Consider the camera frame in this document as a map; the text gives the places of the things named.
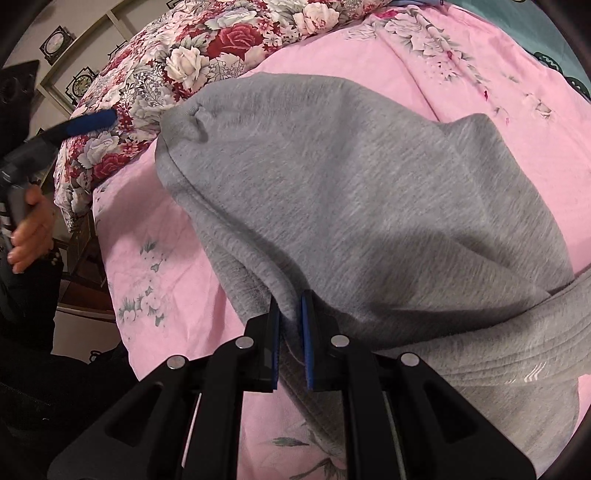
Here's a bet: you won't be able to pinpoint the grey sweat pants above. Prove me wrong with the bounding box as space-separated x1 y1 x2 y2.
154 73 591 480

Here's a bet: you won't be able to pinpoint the person's left forearm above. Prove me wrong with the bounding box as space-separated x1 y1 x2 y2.
0 247 63 352

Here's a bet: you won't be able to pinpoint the person's left hand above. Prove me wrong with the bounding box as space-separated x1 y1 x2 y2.
7 184 57 274

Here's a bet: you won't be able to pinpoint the black ornate framed clock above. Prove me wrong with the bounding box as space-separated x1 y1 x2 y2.
39 25 77 65
68 67 100 108

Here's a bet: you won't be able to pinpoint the red floral quilt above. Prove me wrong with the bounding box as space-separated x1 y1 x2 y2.
53 0 393 232

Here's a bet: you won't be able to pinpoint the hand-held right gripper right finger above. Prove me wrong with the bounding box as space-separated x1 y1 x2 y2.
300 290 539 480

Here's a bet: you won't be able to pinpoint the teal heart print sheet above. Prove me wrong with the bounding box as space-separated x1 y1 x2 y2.
443 0 591 100

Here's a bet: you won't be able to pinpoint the wooden nightstand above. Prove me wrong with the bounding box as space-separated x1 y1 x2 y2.
54 215 117 320

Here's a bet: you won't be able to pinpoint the pale wall shelf frame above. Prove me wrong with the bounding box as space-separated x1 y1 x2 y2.
39 8 136 112

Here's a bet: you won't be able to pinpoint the pink floral bedsheet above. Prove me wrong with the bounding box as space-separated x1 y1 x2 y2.
92 7 591 480

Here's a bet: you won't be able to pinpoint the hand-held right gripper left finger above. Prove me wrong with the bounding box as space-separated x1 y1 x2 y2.
48 295 282 480

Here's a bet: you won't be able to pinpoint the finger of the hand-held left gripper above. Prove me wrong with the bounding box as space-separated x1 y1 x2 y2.
37 108 116 148

